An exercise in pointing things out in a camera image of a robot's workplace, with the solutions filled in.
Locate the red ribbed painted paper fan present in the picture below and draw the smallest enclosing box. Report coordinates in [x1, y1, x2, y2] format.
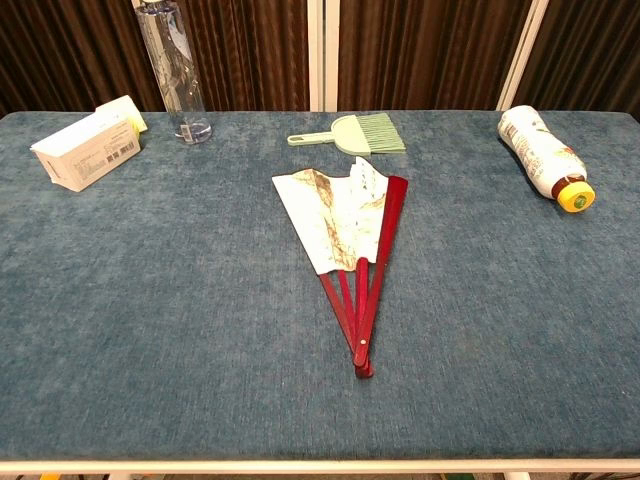
[271, 155, 410, 380]

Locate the light green plastic brush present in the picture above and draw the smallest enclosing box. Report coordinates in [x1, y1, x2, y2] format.
[286, 112, 407, 156]

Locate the blue fabric table cover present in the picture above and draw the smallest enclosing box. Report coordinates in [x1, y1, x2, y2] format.
[0, 109, 640, 462]

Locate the brown pleated curtain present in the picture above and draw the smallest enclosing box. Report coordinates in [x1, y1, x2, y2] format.
[0, 0, 640, 119]

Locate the clear plastic water bottle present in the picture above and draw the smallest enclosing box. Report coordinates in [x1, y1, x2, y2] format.
[134, 0, 214, 146]

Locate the white bottle with yellow cap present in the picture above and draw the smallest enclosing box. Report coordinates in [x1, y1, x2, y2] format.
[496, 104, 597, 215]

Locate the white cardboard box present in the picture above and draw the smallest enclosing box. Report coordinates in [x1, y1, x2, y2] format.
[29, 110, 143, 194]

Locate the white upright frame post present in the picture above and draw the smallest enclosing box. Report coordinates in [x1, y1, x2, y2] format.
[306, 0, 341, 113]

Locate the white table frame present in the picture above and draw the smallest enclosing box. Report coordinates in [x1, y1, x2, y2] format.
[0, 457, 640, 480]

